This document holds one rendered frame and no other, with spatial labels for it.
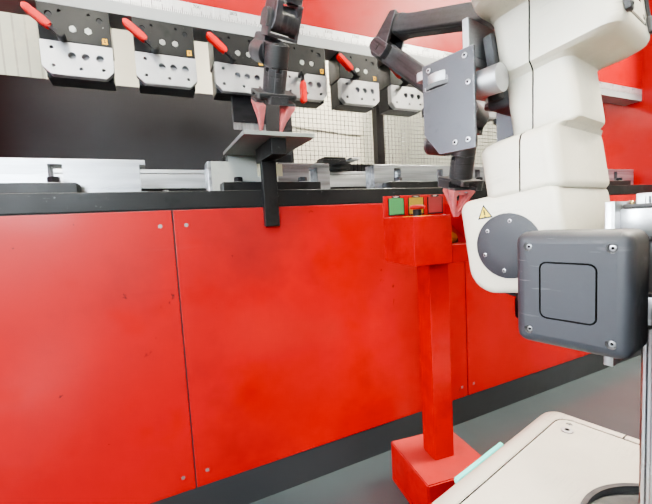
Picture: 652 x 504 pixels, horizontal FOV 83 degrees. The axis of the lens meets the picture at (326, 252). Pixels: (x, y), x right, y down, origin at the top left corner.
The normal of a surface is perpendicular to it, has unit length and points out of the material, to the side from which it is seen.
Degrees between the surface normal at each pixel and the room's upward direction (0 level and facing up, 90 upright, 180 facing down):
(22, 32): 90
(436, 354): 90
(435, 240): 90
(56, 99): 90
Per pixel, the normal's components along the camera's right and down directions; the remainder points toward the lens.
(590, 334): -0.80, 0.09
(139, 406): 0.43, 0.05
